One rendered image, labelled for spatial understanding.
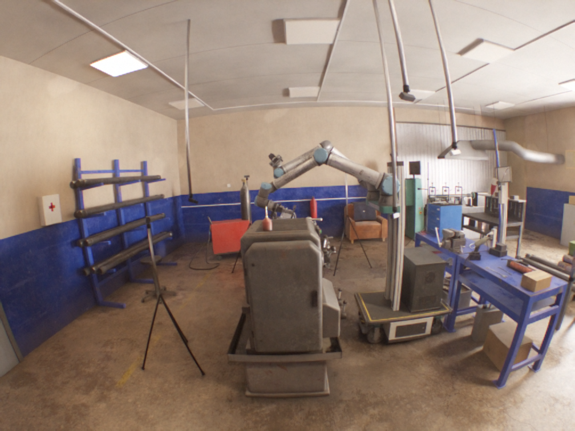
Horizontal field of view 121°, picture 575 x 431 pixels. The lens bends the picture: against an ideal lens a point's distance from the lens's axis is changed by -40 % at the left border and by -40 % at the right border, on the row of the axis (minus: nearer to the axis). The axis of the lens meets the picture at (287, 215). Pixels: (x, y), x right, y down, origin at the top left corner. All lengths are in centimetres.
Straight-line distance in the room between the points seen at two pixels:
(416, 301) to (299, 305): 140
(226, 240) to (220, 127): 311
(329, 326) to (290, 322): 31
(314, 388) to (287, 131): 600
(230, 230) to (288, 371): 401
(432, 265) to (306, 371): 148
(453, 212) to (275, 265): 262
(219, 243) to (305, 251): 421
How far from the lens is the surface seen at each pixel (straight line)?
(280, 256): 162
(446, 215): 363
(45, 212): 378
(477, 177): 888
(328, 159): 219
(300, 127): 706
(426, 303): 285
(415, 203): 665
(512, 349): 242
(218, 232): 567
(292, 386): 227
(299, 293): 171
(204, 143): 740
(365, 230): 653
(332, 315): 192
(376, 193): 280
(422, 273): 269
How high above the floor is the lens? 170
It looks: 9 degrees down
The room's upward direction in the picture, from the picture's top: 3 degrees counter-clockwise
